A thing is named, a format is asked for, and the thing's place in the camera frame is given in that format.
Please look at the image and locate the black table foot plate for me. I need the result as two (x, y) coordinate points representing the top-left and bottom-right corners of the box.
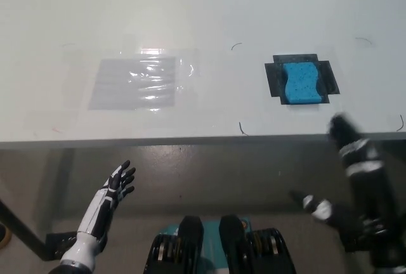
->
(341, 223), (365, 252)
(46, 231), (107, 259)

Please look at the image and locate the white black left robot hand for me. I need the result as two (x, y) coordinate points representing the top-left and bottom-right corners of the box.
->
(77, 159), (136, 247)

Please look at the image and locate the grey clear taped patch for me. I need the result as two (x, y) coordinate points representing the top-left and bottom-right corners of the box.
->
(88, 56), (177, 111)

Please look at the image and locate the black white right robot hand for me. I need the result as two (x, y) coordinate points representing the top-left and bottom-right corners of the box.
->
(290, 112), (397, 246)

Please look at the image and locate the brown tape roll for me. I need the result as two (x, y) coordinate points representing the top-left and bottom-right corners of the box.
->
(0, 223), (13, 249)

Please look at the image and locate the black table leg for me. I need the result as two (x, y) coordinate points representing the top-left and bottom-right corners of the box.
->
(0, 198), (53, 261)

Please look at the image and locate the black tape marked spot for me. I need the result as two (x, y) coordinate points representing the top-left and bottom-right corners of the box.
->
(265, 53), (341, 106)

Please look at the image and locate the blue wavy soft sponge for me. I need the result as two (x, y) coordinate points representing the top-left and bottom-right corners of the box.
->
(280, 62), (324, 106)

